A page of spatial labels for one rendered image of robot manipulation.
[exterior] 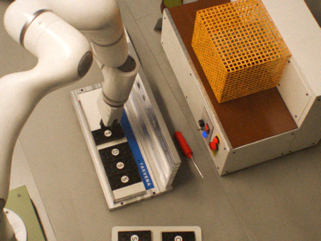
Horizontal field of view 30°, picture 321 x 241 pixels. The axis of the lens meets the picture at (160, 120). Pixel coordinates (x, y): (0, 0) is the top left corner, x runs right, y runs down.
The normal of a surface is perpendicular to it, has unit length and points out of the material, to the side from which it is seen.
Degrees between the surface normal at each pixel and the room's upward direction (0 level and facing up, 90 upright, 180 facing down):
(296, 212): 0
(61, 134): 0
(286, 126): 0
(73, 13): 70
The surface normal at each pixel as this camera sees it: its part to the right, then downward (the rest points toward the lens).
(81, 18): 0.01, 0.73
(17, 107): 0.39, 0.41
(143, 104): -0.92, 0.22
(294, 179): 0.05, -0.48
